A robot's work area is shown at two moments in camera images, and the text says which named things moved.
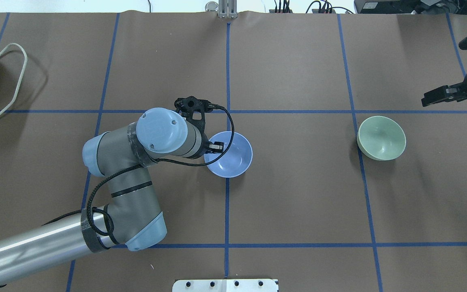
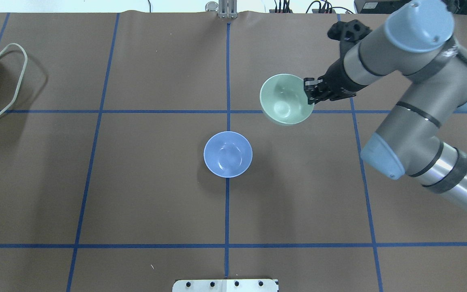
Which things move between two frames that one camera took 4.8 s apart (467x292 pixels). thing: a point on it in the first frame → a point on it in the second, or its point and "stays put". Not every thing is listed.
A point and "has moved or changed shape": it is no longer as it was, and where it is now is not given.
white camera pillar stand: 226,285 stays put
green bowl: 381,138 has moved or changed shape
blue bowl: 237,159 stays put
